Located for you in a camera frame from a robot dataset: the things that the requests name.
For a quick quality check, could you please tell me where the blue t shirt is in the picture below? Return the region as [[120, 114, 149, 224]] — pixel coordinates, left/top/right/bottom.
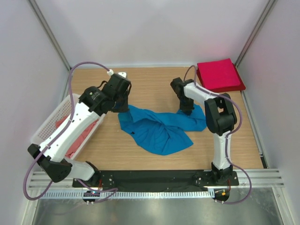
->
[[118, 105, 207, 156]]

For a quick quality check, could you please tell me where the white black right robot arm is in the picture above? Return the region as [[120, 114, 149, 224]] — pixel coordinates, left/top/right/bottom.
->
[[170, 77, 237, 186]]

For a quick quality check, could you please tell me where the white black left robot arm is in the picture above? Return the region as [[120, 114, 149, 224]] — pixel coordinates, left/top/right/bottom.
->
[[28, 72, 131, 188]]

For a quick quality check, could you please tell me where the folded magenta t shirt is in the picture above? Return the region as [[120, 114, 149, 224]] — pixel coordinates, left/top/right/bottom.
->
[[197, 58, 232, 90]]

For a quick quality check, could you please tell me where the folded dark red t shirt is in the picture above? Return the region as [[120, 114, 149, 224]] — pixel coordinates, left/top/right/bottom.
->
[[210, 63, 246, 93]]

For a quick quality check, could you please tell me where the white perforated plastic basket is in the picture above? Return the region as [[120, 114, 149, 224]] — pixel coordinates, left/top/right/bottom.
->
[[30, 96, 105, 160]]

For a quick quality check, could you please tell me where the pink t shirt in basket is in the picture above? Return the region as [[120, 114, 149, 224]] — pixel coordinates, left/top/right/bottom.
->
[[65, 120, 98, 158]]

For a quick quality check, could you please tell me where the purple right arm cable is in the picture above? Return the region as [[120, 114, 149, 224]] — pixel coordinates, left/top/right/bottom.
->
[[184, 65, 253, 204]]

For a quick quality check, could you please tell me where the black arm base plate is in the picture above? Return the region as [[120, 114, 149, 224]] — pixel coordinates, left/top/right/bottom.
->
[[83, 170, 239, 189]]

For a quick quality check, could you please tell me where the white slotted cable duct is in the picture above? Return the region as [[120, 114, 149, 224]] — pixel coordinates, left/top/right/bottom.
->
[[41, 189, 215, 200]]

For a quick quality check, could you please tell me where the aluminium rail frame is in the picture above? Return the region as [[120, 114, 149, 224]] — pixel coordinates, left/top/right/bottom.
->
[[27, 169, 285, 190]]

